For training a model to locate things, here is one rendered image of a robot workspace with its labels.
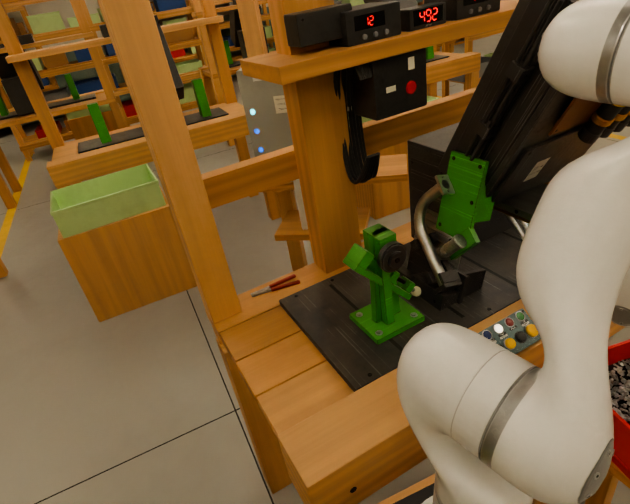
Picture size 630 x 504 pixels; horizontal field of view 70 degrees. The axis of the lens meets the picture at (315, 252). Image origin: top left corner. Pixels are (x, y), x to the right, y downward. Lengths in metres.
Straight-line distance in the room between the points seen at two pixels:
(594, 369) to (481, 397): 0.11
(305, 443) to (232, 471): 1.15
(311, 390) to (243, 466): 1.06
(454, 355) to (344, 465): 0.48
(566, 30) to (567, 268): 0.24
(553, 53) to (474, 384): 0.35
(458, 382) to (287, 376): 0.68
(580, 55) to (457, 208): 0.72
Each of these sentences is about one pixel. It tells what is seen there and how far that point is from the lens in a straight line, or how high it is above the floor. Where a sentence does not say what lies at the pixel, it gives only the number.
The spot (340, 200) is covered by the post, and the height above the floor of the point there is 1.11.
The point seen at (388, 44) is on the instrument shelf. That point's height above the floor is 1.53.
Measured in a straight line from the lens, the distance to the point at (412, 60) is 1.29.
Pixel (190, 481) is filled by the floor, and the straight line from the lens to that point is 2.17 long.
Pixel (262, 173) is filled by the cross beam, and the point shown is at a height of 1.24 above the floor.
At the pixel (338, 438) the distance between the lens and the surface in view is 0.99.
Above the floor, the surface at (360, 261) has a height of 1.13.
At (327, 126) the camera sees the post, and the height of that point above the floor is 1.34.
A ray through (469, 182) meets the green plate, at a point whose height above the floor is 1.22.
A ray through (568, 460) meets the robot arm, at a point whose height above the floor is 1.29.
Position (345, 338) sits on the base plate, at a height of 0.90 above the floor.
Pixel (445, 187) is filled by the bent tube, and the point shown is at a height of 1.19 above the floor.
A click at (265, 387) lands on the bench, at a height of 0.88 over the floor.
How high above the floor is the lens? 1.70
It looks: 31 degrees down
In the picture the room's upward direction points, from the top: 10 degrees counter-clockwise
